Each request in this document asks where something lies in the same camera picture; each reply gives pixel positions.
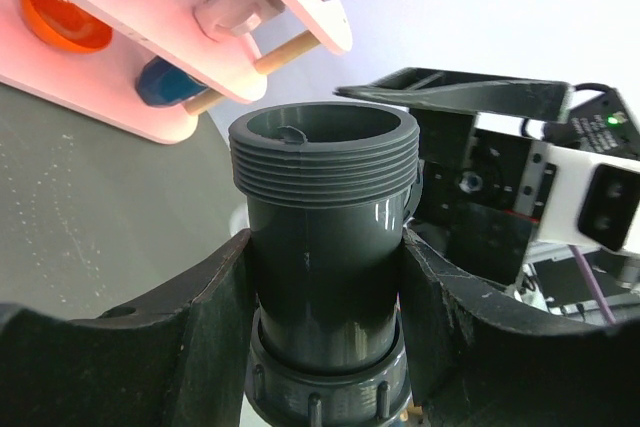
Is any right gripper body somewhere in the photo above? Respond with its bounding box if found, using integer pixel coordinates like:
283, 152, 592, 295
409, 108, 556, 285

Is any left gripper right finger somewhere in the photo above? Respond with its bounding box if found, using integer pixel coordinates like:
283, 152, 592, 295
399, 230, 639, 426

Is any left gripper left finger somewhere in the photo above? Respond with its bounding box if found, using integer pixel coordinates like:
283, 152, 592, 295
1, 231, 255, 426

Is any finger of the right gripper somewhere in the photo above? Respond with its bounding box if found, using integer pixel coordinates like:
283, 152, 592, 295
334, 67, 573, 122

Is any grey plastic pipe fitting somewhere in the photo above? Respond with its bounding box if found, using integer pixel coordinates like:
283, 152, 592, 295
229, 102, 421, 426

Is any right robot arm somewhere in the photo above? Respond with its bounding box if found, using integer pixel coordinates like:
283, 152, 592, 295
336, 68, 639, 284

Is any pink translucent mug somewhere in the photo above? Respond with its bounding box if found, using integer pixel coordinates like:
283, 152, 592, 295
193, 0, 286, 42

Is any pink three-tier shelf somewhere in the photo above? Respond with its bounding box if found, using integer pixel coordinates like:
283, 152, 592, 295
0, 0, 354, 146

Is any orange bowl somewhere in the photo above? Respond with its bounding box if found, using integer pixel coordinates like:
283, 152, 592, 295
19, 0, 113, 54

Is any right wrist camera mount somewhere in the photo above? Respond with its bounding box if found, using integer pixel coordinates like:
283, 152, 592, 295
520, 140, 639, 256

